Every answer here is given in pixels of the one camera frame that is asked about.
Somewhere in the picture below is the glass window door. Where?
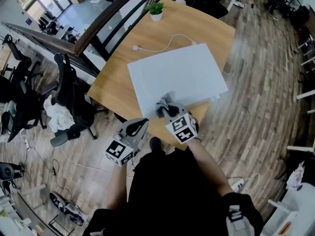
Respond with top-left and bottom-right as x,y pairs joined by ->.
11,0 -> 74,22

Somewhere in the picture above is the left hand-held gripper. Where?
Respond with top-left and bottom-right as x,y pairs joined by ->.
104,118 -> 150,167

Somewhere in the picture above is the white crumpled cloth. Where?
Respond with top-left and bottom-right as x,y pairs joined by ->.
43,94 -> 75,134

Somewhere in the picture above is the white shelf unit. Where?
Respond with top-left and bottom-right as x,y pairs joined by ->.
260,183 -> 315,236

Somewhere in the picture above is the dark wooden handrail railing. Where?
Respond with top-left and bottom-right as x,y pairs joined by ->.
1,0 -> 173,78

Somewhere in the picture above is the black round device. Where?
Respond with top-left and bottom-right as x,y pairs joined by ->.
0,163 -> 14,180

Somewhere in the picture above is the person's black clothing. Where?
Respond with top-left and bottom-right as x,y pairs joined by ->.
82,147 -> 265,236

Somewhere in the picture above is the person's right forearm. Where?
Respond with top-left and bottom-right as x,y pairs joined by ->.
188,138 -> 233,198

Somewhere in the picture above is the black white patterned bag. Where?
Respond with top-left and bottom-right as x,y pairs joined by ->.
49,192 -> 88,227

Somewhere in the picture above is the white power cable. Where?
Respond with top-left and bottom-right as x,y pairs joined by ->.
132,34 -> 197,53

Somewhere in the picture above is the black padded office chair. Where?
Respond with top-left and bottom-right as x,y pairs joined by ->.
184,0 -> 229,19

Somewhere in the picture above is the white floor cable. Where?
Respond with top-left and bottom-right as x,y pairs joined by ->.
60,141 -> 114,174

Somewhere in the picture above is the small potted plant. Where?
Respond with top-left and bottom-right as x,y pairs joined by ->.
146,2 -> 165,22

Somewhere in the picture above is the person's black shoe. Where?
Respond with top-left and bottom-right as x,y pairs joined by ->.
149,136 -> 162,152

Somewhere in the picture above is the black mesh office chair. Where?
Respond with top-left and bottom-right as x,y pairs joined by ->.
40,53 -> 99,147

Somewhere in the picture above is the pale crumpled cloth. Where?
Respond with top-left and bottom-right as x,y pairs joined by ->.
286,162 -> 306,190

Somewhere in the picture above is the grey shoulder strap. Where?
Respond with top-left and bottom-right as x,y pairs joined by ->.
226,204 -> 254,236

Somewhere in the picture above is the white board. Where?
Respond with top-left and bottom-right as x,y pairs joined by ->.
127,42 -> 229,119

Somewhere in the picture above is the grey cloth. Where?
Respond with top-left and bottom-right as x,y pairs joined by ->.
156,91 -> 177,119

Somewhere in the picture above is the person's left forearm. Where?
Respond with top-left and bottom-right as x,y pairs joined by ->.
108,162 -> 133,210

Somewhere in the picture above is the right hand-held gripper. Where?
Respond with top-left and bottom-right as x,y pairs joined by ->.
162,102 -> 199,145

